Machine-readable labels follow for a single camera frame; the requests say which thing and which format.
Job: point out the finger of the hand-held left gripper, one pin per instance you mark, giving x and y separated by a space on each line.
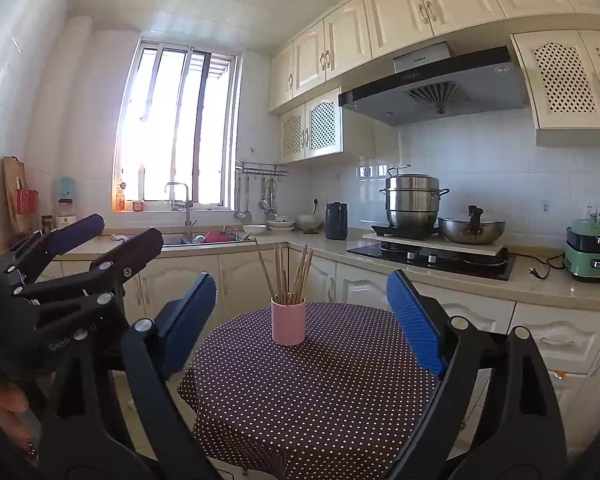
77 232
135 255

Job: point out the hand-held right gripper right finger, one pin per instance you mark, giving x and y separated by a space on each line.
415 320

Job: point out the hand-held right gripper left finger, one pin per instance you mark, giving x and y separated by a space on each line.
192 320

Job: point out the pink cup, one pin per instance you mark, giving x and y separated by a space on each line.
288 325

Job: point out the pile of wooden chopsticks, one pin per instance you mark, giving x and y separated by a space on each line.
280 280

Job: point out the person's left hand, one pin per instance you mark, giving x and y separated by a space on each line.
10 405

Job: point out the clear food jar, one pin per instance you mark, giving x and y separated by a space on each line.
66 215

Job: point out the small dark jar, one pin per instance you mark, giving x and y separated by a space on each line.
46 224

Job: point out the teal bottle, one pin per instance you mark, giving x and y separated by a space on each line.
66 187

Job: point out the steel kitchen sink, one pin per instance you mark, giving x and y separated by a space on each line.
180 241

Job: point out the metal sink faucet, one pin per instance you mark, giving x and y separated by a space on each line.
187 215

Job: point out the black gas cooktop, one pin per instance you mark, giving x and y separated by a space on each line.
455 265

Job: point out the wooden cutting board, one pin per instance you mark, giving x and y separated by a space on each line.
12 185

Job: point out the cream board over cooktop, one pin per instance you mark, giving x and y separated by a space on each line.
460 249

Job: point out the black portable burner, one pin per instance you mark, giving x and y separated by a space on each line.
405 232

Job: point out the steel wok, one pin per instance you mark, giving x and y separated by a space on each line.
472 232

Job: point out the steel steamer pot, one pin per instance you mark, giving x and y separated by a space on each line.
412 205

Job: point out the brown polka dot tablecloth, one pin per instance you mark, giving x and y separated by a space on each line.
320 400

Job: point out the dark electric kettle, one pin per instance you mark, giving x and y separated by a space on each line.
336 222

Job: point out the sliding kitchen window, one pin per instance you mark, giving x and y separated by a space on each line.
175 135

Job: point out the beige kitchen countertop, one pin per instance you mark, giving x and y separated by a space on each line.
540 290

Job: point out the cream lower kitchen cabinets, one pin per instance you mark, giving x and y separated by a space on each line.
555 335

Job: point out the cream kitchen cabinets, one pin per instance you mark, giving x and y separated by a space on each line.
430 10
555 335

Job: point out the white bowl with dark rim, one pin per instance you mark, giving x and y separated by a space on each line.
310 224

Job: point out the green countertop appliance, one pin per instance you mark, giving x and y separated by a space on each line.
592 255

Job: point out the black range hood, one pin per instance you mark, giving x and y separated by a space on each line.
430 105

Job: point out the cream upper kitchen cabinets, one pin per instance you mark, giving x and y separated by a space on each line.
430 10

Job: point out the metal utensil wall rack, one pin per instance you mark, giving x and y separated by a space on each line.
262 167

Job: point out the cream lattice wall cabinet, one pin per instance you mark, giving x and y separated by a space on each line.
322 125

